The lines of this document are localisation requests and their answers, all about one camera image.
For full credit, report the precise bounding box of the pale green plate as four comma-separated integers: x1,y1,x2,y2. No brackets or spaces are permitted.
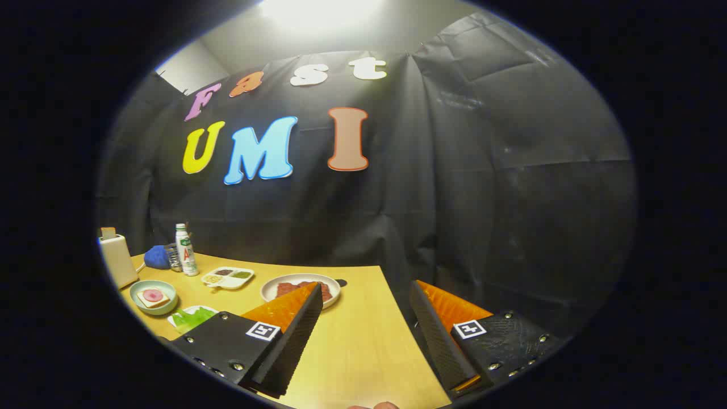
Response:
129,280,178,316

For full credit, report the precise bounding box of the blue oven mitt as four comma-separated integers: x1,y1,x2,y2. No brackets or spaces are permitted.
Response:
144,245,171,270

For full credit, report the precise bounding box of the white divided dish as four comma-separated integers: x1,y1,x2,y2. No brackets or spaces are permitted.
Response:
201,267,254,290

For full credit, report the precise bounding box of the white square plate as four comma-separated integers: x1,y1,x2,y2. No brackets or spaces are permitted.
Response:
168,306,219,330

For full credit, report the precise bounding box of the black backdrop cloth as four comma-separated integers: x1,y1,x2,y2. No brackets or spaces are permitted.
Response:
95,9,638,341

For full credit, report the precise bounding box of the white drink bottle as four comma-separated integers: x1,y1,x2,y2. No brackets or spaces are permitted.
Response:
175,223,200,277

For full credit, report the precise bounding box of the white toaster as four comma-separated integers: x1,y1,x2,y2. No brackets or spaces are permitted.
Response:
98,233,140,290

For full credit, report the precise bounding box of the green lettuce leaf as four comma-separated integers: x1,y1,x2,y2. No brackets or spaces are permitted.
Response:
172,308,216,335

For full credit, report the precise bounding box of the white round meat plate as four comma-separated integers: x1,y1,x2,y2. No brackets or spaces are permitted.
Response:
260,274,341,310

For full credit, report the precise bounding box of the white bread slice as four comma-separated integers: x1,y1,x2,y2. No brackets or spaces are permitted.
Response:
136,289,171,309

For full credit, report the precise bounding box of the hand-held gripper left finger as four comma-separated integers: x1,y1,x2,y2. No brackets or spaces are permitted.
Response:
169,281,324,399

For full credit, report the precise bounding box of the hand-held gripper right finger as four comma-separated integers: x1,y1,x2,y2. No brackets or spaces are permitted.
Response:
409,279,570,401

